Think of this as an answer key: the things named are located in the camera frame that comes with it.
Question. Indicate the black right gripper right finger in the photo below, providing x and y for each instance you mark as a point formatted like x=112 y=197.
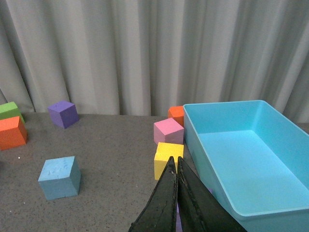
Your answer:
x=199 y=210

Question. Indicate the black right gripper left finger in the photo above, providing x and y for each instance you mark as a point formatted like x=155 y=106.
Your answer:
x=160 y=212

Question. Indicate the light blue foam cube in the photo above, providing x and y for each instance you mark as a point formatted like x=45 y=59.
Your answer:
x=60 y=178

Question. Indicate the purple foam cube near bin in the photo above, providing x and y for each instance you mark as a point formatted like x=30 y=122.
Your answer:
x=178 y=222

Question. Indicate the yellow foam cube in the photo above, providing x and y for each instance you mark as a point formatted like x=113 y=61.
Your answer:
x=163 y=153

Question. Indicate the light blue plastic bin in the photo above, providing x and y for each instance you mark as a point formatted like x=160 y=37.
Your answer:
x=255 y=161

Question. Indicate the pink foam cube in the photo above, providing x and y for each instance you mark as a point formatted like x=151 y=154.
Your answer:
x=168 y=131

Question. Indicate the orange foam cube by bin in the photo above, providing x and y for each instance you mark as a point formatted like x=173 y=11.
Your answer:
x=177 y=113

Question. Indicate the purple foam cube far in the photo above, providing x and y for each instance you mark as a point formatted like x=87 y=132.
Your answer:
x=63 y=114

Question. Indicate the grey curtain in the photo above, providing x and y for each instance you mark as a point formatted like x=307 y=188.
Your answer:
x=140 y=57

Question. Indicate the orange foam cube left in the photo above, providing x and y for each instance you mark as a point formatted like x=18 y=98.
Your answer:
x=12 y=133

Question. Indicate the green foam cube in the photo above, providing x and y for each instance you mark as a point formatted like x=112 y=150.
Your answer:
x=9 y=110

